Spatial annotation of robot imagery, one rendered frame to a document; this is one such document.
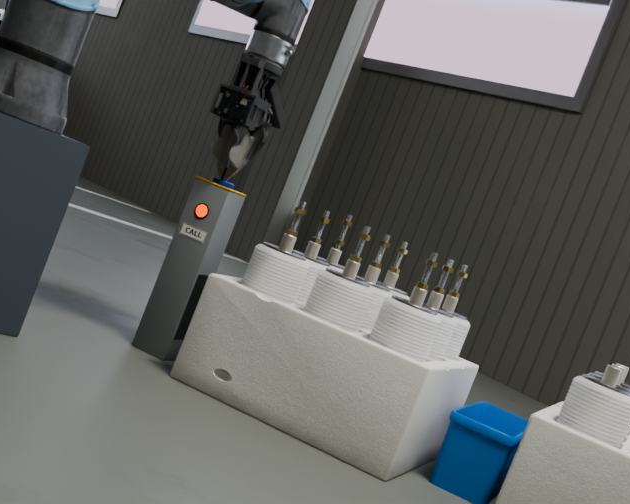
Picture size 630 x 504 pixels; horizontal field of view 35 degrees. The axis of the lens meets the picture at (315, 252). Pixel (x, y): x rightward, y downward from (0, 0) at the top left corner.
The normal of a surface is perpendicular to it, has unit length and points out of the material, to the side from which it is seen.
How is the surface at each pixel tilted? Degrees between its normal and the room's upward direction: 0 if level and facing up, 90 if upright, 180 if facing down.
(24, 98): 72
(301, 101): 90
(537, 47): 90
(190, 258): 90
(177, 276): 90
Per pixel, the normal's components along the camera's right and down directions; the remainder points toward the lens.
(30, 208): 0.61, 0.27
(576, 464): -0.34, -0.10
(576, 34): -0.70, -0.25
